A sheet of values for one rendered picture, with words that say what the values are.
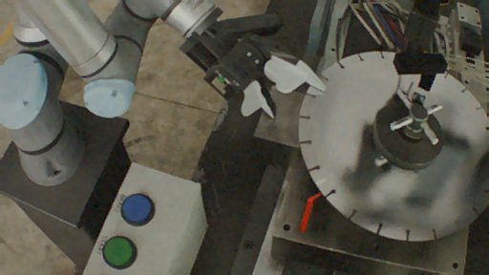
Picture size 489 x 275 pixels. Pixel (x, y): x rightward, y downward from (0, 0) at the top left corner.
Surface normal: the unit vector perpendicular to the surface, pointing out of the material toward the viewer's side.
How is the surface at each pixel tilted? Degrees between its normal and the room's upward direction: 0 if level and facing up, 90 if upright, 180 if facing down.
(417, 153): 5
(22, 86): 7
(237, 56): 32
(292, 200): 0
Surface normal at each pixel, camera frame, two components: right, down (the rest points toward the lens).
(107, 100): -0.04, 0.83
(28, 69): 0.00, -0.44
